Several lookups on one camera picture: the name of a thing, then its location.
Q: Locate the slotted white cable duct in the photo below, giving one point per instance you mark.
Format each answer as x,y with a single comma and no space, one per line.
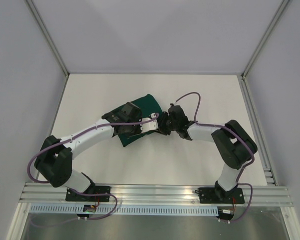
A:
124,209

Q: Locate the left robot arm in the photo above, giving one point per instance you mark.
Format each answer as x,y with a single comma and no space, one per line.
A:
57,154

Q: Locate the left aluminium frame post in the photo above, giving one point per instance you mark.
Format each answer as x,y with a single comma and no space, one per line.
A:
43,29

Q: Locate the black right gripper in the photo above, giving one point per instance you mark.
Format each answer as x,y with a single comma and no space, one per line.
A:
166,122

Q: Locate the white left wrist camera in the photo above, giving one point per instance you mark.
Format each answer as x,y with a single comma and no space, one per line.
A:
149,123

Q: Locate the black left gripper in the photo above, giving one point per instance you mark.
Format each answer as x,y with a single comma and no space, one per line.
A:
139,130

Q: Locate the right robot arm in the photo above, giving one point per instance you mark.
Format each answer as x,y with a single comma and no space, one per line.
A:
235,146

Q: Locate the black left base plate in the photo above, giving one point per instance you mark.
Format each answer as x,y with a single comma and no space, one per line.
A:
100,193

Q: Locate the dark green surgical drape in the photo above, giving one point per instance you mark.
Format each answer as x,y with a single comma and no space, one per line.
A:
149,105

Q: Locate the right aluminium frame post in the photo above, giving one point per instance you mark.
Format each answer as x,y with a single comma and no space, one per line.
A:
284,4

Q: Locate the aluminium front rail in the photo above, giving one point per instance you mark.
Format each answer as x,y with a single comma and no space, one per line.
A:
156,195

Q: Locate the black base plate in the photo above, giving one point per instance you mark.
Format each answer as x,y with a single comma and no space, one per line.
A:
100,193
214,195

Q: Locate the aluminium frame post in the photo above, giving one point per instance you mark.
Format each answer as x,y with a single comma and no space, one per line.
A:
43,29
284,4

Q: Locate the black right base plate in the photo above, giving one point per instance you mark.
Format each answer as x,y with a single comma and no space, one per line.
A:
214,195

